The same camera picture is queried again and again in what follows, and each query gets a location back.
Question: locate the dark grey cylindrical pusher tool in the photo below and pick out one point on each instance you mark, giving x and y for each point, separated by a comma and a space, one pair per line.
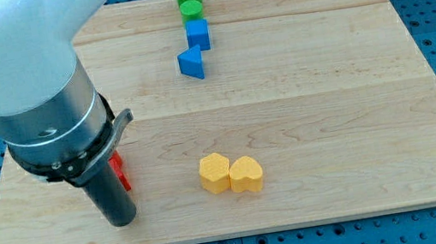
109, 195

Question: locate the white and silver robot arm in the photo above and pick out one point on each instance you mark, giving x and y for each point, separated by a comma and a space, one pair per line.
55, 123

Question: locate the yellow hexagon block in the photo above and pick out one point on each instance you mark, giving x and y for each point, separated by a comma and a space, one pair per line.
214, 173

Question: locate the yellow heart block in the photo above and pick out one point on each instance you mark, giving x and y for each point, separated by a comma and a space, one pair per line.
246, 174

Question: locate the red block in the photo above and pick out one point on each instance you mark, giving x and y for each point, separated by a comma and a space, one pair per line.
116, 164

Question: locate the blue triangle block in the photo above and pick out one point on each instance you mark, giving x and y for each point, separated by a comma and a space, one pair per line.
191, 63

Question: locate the blue cube block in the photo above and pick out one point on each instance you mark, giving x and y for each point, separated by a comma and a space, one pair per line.
197, 33

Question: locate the green cylinder block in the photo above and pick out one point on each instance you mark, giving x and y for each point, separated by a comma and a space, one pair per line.
191, 10

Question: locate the light wooden board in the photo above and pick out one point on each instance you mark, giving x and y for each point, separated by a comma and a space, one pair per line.
333, 98

